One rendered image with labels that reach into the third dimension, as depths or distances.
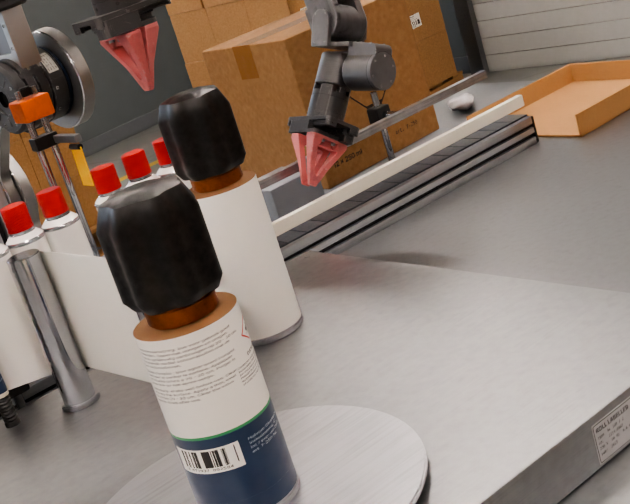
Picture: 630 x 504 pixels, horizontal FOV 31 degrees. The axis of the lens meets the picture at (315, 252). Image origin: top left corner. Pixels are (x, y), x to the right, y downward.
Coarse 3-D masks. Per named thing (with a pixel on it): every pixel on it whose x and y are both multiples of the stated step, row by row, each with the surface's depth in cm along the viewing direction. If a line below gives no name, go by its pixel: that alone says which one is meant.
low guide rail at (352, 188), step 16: (496, 112) 191; (464, 128) 186; (480, 128) 189; (432, 144) 183; (448, 144) 185; (400, 160) 179; (416, 160) 181; (368, 176) 175; (384, 176) 177; (336, 192) 172; (352, 192) 174; (304, 208) 168; (320, 208) 170; (272, 224) 165; (288, 224) 167
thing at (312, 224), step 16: (496, 128) 192; (464, 144) 189; (432, 160) 185; (400, 176) 182; (368, 192) 179; (336, 208) 176; (352, 208) 174; (304, 224) 173; (320, 224) 170; (288, 240) 168
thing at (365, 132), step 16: (464, 80) 195; (480, 80) 197; (432, 96) 191; (448, 96) 193; (400, 112) 187; (416, 112) 189; (368, 128) 183; (384, 128) 185; (352, 144) 182; (272, 176) 173; (288, 176) 175
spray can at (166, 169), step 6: (162, 138) 159; (156, 144) 157; (162, 144) 157; (156, 150) 158; (162, 150) 157; (156, 156) 159; (162, 156) 158; (168, 156) 157; (162, 162) 158; (168, 162) 158; (162, 168) 158; (168, 168) 158; (156, 174) 159; (162, 174) 158; (168, 174) 157; (174, 174) 157
